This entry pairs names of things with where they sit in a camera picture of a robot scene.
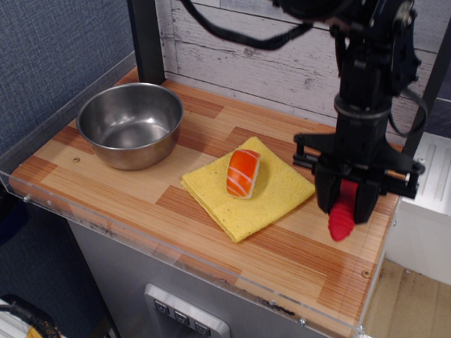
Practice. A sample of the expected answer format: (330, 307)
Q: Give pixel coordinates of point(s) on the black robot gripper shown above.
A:
(357, 151)

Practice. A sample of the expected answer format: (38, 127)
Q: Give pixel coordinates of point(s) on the metal spoon with red handle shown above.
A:
(341, 217)

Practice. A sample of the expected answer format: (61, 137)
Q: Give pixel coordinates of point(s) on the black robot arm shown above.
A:
(376, 61)

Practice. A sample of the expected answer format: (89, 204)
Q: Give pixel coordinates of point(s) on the yellow folded cloth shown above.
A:
(279, 189)

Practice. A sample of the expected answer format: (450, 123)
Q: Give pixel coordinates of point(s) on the salmon nigiri sushi toy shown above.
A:
(242, 173)

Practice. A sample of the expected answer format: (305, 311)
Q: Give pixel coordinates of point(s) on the stainless steel bowl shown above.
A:
(132, 126)

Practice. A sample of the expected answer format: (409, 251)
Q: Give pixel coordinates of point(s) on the grey cabinet with button panel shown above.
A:
(149, 296)

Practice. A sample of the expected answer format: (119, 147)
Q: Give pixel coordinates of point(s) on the clear acrylic table guard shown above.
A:
(293, 263)

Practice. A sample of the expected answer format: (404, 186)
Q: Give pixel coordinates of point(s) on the black vertical post right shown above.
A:
(432, 40)

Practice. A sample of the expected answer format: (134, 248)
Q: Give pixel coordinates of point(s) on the black vertical post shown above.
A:
(146, 40)
(432, 40)

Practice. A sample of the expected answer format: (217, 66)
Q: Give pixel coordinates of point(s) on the black vertical post left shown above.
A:
(146, 40)

